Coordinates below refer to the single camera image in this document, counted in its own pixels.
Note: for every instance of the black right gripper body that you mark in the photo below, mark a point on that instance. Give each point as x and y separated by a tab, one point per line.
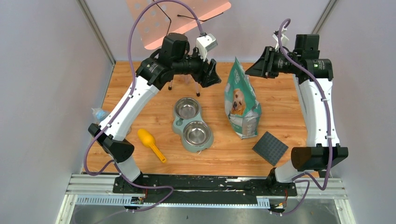
272	67

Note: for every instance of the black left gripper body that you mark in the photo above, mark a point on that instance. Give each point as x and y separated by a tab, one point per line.
203	70

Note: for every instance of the green dog food bag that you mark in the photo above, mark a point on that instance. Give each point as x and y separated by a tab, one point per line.
242	108

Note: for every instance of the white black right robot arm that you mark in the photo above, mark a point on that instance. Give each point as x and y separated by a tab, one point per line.
313	78

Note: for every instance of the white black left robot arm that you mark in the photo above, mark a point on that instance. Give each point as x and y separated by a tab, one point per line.
172	58

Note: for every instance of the green double pet bowl stand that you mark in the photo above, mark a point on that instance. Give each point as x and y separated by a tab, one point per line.
178	126

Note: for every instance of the near steel bowl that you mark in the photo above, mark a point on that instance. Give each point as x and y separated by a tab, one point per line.
196	133

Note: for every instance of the pink music stand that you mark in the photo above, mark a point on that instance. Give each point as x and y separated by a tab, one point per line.
155	19

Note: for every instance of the dark grey studded plate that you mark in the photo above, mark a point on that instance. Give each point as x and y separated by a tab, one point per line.
270	148

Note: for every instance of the yellow plastic scoop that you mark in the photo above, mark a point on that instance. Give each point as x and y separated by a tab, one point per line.
149	141

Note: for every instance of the clear blue water bottle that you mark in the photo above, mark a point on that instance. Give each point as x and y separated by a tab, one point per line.
99	114

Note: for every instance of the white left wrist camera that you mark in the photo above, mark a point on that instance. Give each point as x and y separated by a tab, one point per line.
205	44

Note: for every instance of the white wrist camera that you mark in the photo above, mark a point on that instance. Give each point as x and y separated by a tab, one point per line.
284	39
205	44

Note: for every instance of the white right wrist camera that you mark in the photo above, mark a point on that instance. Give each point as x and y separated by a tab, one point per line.
284	39

